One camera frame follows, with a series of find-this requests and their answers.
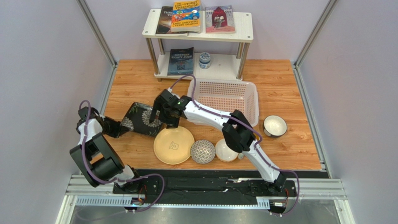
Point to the yellow round bear plate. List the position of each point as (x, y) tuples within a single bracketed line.
[(173, 145)]

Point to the white two-tier shelf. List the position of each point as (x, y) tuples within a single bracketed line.
[(223, 66)]

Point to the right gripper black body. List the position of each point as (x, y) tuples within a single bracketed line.
[(158, 106)]

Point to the small blue white ceramic jar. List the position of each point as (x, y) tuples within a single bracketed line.
[(204, 60)]

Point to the red pink cover book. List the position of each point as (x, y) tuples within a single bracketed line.
[(220, 20)]

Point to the dark paperback book top shelf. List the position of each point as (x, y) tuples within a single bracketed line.
[(164, 23)]

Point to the black square floral plate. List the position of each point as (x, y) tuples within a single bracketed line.
[(137, 119)]

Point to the orange yellow treehouse book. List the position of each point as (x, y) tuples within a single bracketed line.
[(186, 16)]

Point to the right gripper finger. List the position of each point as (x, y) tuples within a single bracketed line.
[(172, 122), (155, 113)]

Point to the white perforated plastic basket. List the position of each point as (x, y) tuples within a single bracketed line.
[(227, 95)]

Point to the white small bowl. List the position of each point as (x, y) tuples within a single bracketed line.
[(224, 153)]

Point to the dark blue Nineteen Eighty-Four book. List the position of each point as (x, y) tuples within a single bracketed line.
[(181, 62)]

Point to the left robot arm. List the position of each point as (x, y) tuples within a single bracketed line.
[(94, 156)]

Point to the black rimmed white bowl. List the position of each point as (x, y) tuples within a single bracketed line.
[(274, 126)]

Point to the grey patterned small bowl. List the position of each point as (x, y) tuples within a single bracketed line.
[(203, 151)]

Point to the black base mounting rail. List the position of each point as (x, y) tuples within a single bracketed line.
[(205, 187)]

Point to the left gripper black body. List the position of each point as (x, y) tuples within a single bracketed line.
[(111, 128)]

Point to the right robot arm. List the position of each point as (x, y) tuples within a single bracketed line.
[(238, 134)]

